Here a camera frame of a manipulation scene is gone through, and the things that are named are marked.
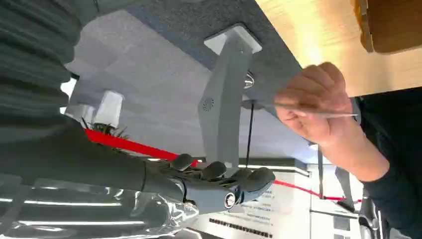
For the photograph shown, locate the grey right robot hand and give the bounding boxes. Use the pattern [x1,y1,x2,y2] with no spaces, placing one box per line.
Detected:
[0,121,276,214]

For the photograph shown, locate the thin dark barrier post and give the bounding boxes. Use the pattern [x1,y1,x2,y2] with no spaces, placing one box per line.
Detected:
[317,147,326,200]

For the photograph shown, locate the chrome metal bracket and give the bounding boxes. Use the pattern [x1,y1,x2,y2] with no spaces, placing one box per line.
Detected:
[244,71,256,90]

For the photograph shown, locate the person's left hand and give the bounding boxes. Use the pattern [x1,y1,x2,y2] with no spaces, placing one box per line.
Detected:
[274,62,363,147]

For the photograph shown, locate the person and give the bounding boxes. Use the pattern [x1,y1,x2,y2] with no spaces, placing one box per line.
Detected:
[274,62,422,239]

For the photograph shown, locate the grey kiosk stand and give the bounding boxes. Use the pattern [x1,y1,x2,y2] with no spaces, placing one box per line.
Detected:
[197,24,263,169]

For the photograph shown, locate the clear plastic wrap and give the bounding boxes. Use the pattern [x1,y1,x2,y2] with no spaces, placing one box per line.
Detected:
[0,176,200,239]

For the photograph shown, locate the wooden card box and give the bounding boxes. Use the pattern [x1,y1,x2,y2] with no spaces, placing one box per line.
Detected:
[350,0,422,54]

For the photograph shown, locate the black stanchion pole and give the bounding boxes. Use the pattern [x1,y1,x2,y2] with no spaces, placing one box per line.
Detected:
[240,98,275,161]

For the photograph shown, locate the red barrier tape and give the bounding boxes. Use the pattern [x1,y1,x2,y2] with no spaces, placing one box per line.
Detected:
[85,128,363,204]

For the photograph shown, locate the dark spiky plant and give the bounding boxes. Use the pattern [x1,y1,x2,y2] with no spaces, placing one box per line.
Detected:
[81,118,130,141]

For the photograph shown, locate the white printed sign board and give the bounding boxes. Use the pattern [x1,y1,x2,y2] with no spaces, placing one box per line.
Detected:
[189,163,312,239]

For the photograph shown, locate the white display pedestal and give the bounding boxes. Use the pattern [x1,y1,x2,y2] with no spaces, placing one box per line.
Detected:
[64,90,125,129]

